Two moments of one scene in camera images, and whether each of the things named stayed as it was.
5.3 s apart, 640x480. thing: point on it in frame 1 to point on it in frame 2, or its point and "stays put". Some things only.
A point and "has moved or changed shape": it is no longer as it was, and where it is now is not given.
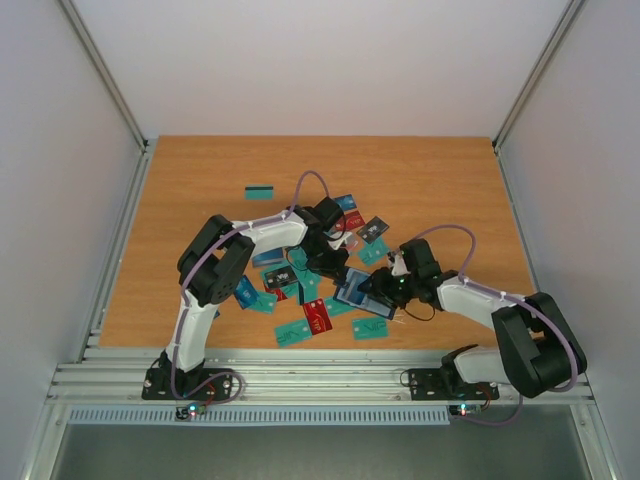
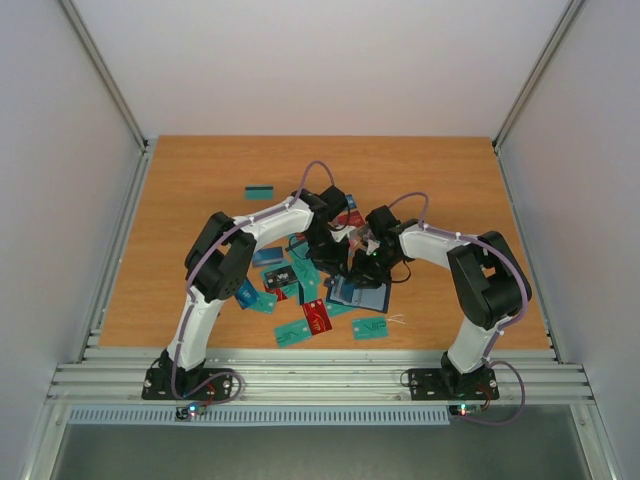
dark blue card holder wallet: (348, 293) has moved or changed shape
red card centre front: (317, 316) stays put
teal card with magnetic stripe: (259, 192) stays put
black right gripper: (382, 284) to (368, 267)
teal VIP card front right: (370, 328) stays put
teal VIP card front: (292, 332) stays put
